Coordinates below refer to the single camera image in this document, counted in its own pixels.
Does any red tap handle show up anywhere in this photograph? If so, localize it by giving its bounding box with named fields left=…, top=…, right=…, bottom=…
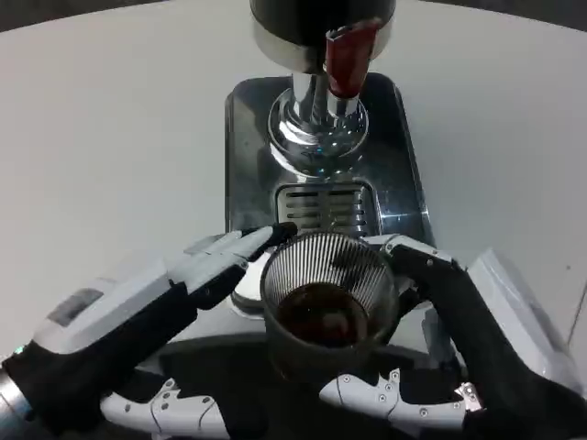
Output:
left=324, top=17, right=382, bottom=100

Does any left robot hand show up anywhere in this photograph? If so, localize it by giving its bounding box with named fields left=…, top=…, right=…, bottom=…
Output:
left=2, top=223, right=299, bottom=440

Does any black robot torso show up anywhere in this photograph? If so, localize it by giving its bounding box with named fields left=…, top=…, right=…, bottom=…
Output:
left=98, top=336, right=464, bottom=440

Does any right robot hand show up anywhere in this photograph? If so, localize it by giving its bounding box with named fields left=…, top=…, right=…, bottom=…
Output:
left=318, top=233, right=587, bottom=440

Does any slotted steel tray grid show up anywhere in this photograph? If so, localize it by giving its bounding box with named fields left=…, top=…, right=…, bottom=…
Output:
left=274, top=181, right=380, bottom=240

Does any black steel drink dispenser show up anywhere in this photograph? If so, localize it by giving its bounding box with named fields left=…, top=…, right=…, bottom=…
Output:
left=249, top=0, right=394, bottom=178

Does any clear ribbed glass cup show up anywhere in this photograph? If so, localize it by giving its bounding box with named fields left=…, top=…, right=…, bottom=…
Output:
left=260, top=232, right=400, bottom=381

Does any steel drip tray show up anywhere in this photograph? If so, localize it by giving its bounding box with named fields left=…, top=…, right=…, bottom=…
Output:
left=224, top=71, right=435, bottom=317

